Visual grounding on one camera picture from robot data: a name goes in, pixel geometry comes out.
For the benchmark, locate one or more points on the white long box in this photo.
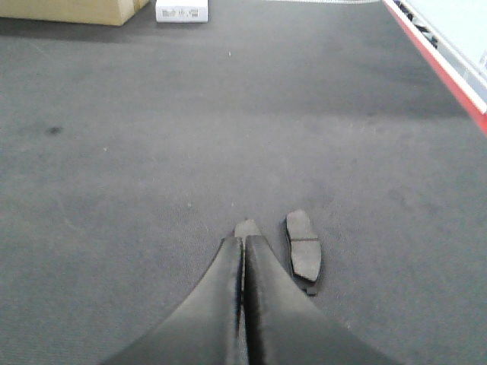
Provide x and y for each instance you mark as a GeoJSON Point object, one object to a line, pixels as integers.
{"type": "Point", "coordinates": [181, 11]}

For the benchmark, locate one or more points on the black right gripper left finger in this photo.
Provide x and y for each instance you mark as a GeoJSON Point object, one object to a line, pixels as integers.
{"type": "Point", "coordinates": [204, 328]}

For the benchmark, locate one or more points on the dark brake pad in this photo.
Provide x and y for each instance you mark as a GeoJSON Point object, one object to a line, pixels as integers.
{"type": "Point", "coordinates": [305, 251]}
{"type": "Point", "coordinates": [245, 228]}

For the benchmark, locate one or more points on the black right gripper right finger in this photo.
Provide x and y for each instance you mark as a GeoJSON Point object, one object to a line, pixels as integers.
{"type": "Point", "coordinates": [283, 326]}

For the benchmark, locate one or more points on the cardboard box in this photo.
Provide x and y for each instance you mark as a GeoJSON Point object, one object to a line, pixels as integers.
{"type": "Point", "coordinates": [113, 13]}

